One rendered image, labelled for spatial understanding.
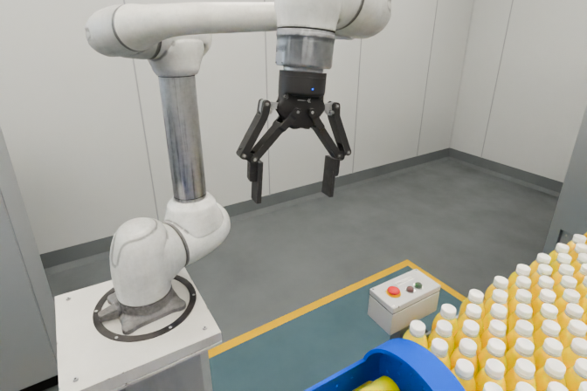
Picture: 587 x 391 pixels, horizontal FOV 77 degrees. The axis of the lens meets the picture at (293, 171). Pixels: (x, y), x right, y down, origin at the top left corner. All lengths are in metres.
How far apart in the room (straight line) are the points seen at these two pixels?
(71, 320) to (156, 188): 2.28
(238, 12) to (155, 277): 0.73
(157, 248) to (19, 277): 1.19
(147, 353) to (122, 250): 0.27
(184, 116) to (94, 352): 0.66
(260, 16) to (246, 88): 2.74
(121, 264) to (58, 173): 2.26
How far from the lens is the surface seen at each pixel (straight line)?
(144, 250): 1.08
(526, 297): 1.33
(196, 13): 0.80
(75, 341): 1.23
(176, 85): 1.07
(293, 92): 0.57
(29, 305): 2.28
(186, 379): 1.32
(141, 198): 3.47
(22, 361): 2.48
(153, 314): 1.20
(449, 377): 0.84
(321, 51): 0.57
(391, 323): 1.17
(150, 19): 0.85
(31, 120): 3.21
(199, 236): 1.18
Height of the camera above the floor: 1.84
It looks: 22 degrees down
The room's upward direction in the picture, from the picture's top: straight up
